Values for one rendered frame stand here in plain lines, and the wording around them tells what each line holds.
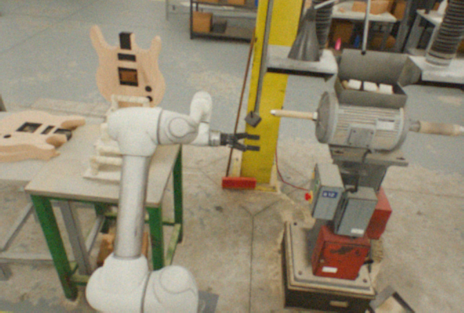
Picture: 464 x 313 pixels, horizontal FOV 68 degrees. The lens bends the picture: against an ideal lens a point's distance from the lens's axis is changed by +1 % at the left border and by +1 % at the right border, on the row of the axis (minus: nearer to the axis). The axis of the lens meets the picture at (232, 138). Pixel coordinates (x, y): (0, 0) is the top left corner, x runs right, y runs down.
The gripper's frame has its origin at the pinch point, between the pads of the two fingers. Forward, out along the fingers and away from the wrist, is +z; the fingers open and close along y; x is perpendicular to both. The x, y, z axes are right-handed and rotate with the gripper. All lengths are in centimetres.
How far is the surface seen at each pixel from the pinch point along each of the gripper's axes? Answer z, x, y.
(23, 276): -139, -106, 11
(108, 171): -72, -12, 24
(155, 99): -56, 18, -2
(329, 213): 33, -13, 39
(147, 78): -59, 29, 0
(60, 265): -101, -72, 30
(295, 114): 15.8, 22.0, 10.0
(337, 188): 33, 2, 41
